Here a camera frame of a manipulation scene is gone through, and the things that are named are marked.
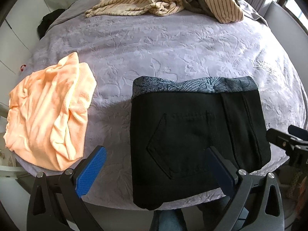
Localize black pants with patterned lining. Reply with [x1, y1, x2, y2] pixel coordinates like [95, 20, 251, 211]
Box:
[130, 76, 271, 210]

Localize person's blue jeans leg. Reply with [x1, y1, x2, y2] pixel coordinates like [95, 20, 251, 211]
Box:
[149, 209, 188, 231]

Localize lavender embossed bed blanket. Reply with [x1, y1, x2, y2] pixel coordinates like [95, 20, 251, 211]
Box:
[19, 0, 307, 210]

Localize peach orange garment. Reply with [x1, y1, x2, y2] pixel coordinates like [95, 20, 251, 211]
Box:
[4, 52, 97, 171]

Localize black cloth beside bed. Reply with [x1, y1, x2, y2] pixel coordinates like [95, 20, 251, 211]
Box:
[37, 8, 65, 40]

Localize beige striped garment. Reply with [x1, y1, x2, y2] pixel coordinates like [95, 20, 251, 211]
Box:
[85, 0, 244, 24]

